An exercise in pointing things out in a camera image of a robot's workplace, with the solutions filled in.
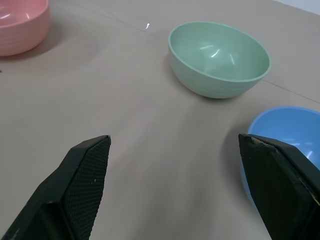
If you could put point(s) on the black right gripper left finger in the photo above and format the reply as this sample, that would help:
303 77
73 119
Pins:
72 185

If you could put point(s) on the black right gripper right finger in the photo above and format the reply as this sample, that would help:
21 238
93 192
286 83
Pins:
275 185

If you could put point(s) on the blue plastic bowl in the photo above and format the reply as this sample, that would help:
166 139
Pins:
297 127

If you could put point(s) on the green ribbed plastic bowl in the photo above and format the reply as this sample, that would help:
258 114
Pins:
215 62

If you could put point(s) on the pink ribbed plastic bowl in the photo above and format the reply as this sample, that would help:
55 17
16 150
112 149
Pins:
20 27

